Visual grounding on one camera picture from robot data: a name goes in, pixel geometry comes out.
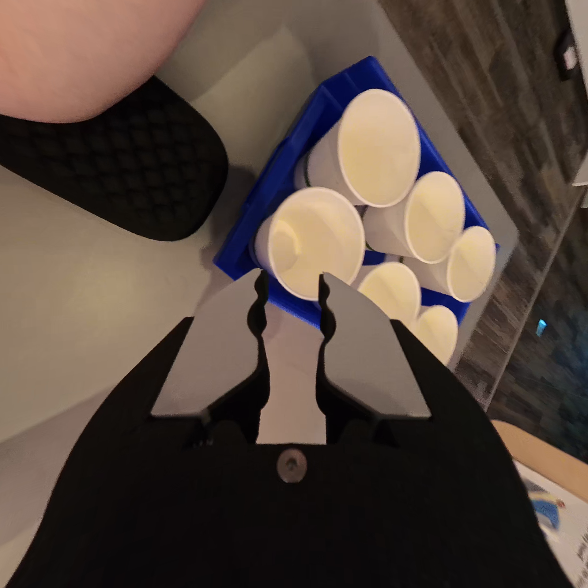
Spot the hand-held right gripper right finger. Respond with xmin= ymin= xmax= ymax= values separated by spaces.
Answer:
xmin=317 ymin=273 xmax=432 ymax=434

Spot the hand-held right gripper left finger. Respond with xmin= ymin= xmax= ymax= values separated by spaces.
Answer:
xmin=149 ymin=271 xmax=270 ymax=430

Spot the blue plastic bin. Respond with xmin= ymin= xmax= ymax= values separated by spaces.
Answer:
xmin=213 ymin=57 xmax=501 ymax=368

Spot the person's left forearm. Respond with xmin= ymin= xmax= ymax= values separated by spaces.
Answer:
xmin=0 ymin=0 xmax=207 ymax=125

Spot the black wrist rest pad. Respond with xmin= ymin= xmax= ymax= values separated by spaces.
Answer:
xmin=0 ymin=74 xmax=229 ymax=243

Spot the printed instruction sign board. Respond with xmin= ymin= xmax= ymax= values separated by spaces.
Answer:
xmin=515 ymin=460 xmax=588 ymax=575

